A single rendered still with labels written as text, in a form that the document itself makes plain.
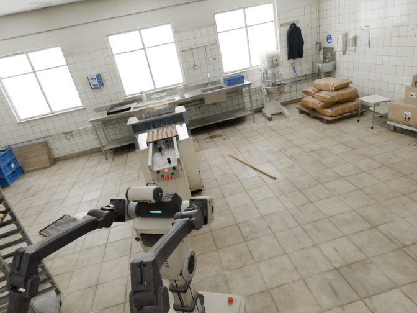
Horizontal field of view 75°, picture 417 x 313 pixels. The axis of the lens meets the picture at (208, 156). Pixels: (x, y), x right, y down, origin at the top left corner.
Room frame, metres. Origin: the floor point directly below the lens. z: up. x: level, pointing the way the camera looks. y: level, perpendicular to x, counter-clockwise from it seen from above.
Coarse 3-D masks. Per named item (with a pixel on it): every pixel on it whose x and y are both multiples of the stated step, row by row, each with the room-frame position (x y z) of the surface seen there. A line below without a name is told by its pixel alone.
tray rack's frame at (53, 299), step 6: (54, 294) 1.82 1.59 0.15; (60, 294) 1.82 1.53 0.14; (42, 300) 1.79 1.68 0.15; (48, 300) 1.77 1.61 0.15; (54, 300) 1.76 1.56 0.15; (60, 300) 1.77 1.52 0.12; (36, 306) 1.74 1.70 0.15; (42, 306) 1.72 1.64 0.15; (48, 306) 1.71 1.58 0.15; (54, 306) 1.70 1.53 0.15; (42, 312) 1.66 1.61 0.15; (48, 312) 1.64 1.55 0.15; (54, 312) 1.63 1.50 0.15
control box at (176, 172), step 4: (176, 164) 2.50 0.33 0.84; (160, 168) 2.47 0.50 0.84; (164, 168) 2.47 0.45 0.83; (168, 168) 2.47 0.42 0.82; (172, 168) 2.47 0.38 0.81; (176, 168) 2.48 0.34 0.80; (156, 172) 2.46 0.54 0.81; (160, 172) 2.46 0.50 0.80; (164, 172) 2.47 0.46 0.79; (168, 172) 2.47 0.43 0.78; (176, 172) 2.48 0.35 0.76; (156, 176) 2.46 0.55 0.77; (160, 176) 2.46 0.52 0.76; (164, 176) 2.46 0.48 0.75; (168, 176) 2.47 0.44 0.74; (172, 176) 2.47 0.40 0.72; (176, 176) 2.47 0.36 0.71; (180, 176) 2.48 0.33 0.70; (160, 180) 2.46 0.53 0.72; (164, 180) 2.46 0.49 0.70
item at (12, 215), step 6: (0, 192) 1.83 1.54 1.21; (0, 198) 1.83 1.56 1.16; (6, 198) 1.86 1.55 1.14; (6, 204) 1.83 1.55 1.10; (12, 210) 1.85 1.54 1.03; (12, 216) 1.83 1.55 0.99; (18, 222) 1.83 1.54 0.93; (24, 234) 1.83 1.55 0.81; (30, 240) 1.85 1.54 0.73; (42, 270) 1.82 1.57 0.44; (48, 270) 1.86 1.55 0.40; (48, 276) 1.83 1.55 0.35; (54, 282) 1.84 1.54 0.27
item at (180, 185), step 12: (168, 144) 3.13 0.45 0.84; (156, 156) 2.81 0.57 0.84; (168, 156) 2.73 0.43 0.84; (180, 156) 2.66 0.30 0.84; (156, 168) 2.49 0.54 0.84; (180, 168) 2.51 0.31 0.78; (156, 180) 2.49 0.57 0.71; (168, 180) 2.50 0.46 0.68; (180, 180) 2.51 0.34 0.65; (180, 192) 2.50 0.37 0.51
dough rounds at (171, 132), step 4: (156, 132) 3.47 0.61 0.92; (160, 132) 3.42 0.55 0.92; (164, 132) 3.38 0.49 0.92; (168, 132) 3.34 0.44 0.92; (172, 132) 3.32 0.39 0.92; (176, 132) 3.33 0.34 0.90; (148, 136) 3.36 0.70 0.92; (152, 136) 3.37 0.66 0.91; (156, 136) 3.30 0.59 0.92; (160, 136) 3.26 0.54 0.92; (164, 136) 3.22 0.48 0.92; (168, 136) 3.20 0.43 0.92; (172, 136) 3.22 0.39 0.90; (148, 140) 3.19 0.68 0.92; (152, 140) 3.22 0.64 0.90
